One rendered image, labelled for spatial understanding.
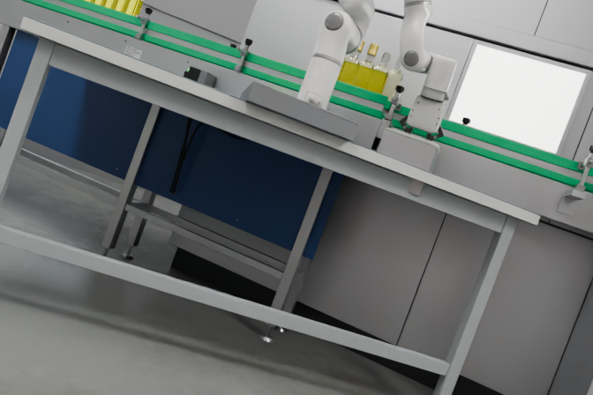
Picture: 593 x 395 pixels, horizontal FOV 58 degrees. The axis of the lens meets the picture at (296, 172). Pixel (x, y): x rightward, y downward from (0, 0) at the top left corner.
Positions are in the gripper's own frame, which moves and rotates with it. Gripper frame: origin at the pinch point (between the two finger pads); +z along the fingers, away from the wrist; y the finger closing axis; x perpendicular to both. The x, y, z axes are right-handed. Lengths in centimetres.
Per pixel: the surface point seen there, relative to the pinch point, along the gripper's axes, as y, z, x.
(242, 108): 45, 0, 38
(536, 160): -37.7, -4.3, -24.3
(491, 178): -26.4, 5.8, -19.5
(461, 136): -11.9, -4.0, -24.6
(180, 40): 101, -6, -17
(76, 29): 149, 2, -13
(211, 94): 53, -2, 42
